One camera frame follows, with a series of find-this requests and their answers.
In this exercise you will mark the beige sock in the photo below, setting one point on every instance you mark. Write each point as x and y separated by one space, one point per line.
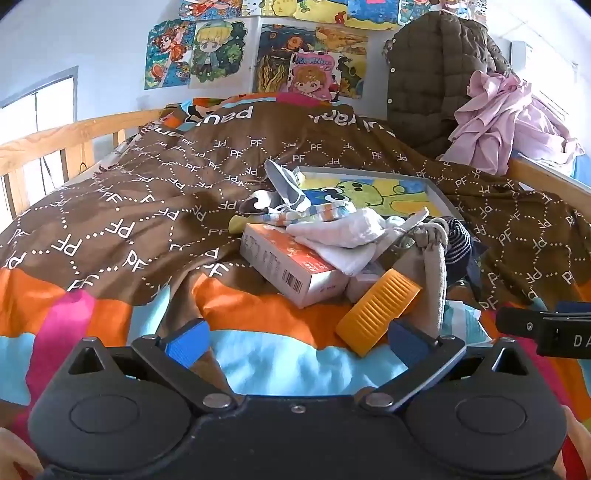
431 277

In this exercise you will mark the grey white sock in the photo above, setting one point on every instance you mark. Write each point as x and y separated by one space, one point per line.
284 184

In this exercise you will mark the yellow fruit poster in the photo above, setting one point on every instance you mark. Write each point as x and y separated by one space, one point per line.
272 7

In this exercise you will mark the white towel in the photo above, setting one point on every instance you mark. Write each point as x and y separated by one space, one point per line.
351 258

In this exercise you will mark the colourful cartoon poster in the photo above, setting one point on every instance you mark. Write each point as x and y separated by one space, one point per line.
415 7

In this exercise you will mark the white black-print sock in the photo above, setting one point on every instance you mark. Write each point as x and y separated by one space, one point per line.
258 203

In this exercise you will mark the pink girl poster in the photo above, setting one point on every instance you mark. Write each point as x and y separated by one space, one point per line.
314 78

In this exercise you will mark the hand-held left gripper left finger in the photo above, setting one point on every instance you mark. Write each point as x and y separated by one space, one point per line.
187 344

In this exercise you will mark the white gauze cloth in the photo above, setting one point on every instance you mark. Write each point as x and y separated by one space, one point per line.
341 228

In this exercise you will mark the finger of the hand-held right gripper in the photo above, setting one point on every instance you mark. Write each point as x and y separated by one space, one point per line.
517 325

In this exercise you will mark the brown quilted jacket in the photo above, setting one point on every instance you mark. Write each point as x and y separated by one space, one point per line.
429 83

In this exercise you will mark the orange-haired girl poster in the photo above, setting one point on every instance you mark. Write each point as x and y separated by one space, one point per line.
210 8

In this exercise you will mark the girl poster blue background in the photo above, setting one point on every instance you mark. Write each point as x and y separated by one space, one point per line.
168 55

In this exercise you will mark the blue fabric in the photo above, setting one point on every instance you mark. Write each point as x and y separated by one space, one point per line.
582 168

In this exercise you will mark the dark seaweed painting poster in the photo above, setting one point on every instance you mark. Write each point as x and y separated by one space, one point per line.
272 55

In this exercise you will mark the orange ribbed soft pad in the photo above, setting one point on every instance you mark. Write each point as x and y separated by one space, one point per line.
374 314

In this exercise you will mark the blue red poster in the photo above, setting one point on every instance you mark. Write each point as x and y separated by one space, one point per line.
371 14

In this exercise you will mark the blond boy poster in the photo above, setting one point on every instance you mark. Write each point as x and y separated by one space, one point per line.
219 50

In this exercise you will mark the small white carton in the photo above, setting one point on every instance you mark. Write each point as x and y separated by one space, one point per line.
364 286

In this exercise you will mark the white air conditioner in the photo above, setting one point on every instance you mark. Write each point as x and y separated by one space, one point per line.
518 54

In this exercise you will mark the person's left hand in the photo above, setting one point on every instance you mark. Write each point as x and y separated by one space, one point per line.
18 454

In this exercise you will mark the orange white cardboard box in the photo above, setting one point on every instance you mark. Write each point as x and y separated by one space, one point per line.
277 258

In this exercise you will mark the brown orange printed blanket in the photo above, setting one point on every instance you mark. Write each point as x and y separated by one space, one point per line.
138 207

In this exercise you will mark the grey tray with cartoon picture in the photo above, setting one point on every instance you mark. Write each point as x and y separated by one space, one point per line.
369 189

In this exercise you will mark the pink garment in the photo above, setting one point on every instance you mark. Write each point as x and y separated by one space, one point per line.
498 120

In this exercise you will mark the pastel striped sock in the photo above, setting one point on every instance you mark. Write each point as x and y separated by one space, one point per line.
318 213

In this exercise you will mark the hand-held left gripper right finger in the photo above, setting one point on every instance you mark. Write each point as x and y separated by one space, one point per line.
408 344

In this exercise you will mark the yellow beach poster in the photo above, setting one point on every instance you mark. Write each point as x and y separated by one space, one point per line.
323 10

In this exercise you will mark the window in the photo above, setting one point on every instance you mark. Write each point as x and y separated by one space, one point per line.
51 106

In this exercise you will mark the dark striped sock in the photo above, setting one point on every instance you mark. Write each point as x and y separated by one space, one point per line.
459 249

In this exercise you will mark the yellow cloth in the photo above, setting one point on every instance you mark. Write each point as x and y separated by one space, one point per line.
236 225

